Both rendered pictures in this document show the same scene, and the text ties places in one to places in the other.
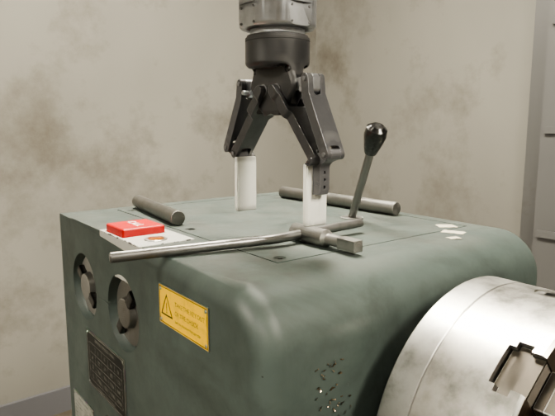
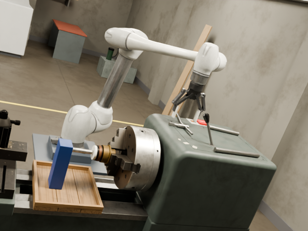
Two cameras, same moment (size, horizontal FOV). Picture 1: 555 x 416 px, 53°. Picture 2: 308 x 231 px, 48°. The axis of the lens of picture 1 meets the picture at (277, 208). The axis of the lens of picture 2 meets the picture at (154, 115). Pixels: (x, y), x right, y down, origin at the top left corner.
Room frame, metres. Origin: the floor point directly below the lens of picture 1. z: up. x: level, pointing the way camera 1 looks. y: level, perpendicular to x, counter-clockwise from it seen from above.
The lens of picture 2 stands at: (0.89, -1.81, 1.81)
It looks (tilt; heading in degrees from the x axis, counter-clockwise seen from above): 17 degrees down; 102
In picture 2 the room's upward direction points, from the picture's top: 19 degrees clockwise
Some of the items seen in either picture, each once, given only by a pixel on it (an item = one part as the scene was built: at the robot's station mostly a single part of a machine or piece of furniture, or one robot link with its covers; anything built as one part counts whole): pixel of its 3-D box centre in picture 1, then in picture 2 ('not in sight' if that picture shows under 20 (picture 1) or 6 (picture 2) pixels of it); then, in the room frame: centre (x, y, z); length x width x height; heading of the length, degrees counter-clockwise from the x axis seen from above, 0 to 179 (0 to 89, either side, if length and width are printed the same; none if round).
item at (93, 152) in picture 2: not in sight; (82, 151); (0.32, -0.41, 1.08); 0.13 x 0.07 x 0.07; 37
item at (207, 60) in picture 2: not in sight; (207, 57); (0.67, 0.01, 1.64); 0.13 x 0.11 x 0.16; 76
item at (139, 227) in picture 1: (135, 230); (201, 123); (0.74, 0.19, 1.26); 0.06 x 0.06 x 0.02; 37
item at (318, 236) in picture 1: (324, 238); (178, 125); (0.66, -0.06, 1.27); 0.12 x 0.02 x 0.02; 37
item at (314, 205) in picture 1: (315, 194); (174, 111); (0.61, -0.04, 1.33); 0.03 x 0.01 x 0.07; 128
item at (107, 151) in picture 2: not in sight; (104, 154); (0.41, -0.35, 1.08); 0.09 x 0.09 x 0.09; 37
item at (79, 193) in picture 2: not in sight; (65, 185); (0.29, -0.43, 0.89); 0.36 x 0.30 x 0.04; 127
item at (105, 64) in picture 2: not in sight; (118, 61); (-1.94, 5.66, 0.37); 0.77 x 0.63 x 0.74; 39
